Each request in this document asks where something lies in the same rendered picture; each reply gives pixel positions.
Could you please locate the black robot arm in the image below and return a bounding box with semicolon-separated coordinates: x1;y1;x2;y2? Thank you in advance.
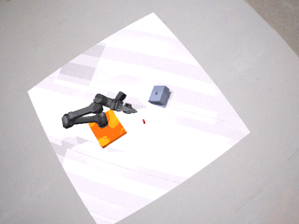
62;91;126;129

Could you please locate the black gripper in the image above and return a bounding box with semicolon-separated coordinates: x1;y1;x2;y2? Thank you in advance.
108;99;138;114

